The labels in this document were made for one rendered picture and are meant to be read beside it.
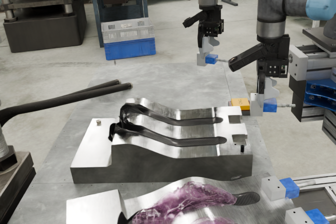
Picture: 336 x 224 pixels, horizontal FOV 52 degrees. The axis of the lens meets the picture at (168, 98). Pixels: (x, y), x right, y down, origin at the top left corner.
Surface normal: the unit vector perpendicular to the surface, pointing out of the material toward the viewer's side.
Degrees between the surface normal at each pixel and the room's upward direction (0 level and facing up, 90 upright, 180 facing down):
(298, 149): 0
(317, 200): 0
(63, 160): 0
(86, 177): 90
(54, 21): 90
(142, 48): 91
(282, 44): 90
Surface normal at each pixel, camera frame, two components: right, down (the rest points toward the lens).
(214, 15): -0.47, 0.44
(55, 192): -0.07, -0.88
